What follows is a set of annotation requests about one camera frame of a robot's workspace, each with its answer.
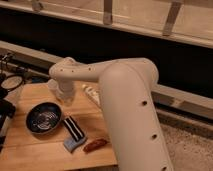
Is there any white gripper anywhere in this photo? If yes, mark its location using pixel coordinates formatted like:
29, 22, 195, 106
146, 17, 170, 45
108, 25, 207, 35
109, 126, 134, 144
57, 81, 100, 106

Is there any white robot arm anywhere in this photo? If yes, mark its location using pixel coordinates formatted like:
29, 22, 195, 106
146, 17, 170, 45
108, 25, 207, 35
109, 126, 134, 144
49, 58, 174, 171

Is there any dark ceramic bowl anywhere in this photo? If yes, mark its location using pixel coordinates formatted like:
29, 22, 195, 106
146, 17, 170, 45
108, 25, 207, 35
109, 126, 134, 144
26, 102, 62, 134

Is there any white plastic cup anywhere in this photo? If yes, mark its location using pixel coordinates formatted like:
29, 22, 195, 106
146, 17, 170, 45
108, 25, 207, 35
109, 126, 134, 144
47, 79, 58, 97

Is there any brown sausage toy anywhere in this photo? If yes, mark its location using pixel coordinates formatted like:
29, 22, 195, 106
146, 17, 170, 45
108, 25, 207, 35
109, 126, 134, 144
83, 139, 108, 153

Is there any black device at left edge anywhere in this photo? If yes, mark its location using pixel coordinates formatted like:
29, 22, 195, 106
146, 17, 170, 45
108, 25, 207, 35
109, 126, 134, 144
0, 99, 16, 151

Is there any round mirror with dark frame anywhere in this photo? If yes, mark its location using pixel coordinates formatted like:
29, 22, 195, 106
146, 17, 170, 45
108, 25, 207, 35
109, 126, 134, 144
1, 75, 24, 91

